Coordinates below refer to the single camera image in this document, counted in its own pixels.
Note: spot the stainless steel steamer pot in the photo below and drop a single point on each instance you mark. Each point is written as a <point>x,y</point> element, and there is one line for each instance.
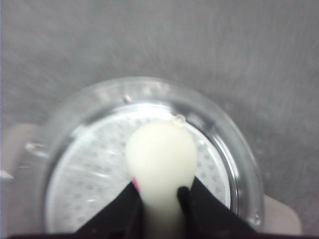
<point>56,177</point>

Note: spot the panda bun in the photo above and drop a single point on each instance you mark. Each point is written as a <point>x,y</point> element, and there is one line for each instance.
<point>161,157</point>

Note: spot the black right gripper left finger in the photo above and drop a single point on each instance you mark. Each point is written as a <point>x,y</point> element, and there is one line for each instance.
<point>123,215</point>

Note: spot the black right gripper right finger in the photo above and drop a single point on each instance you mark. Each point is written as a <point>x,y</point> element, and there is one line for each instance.
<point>205,214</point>

